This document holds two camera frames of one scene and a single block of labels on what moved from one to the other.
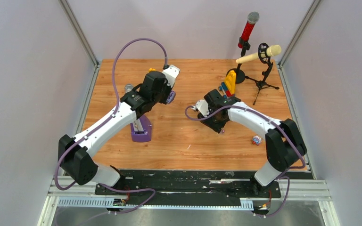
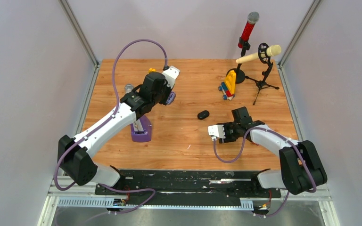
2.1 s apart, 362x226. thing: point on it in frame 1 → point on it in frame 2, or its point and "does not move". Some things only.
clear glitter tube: [128, 87] does not move
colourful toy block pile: [228, 87] does not move
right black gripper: [217, 127] → [226, 139]
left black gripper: [168, 88] does not move
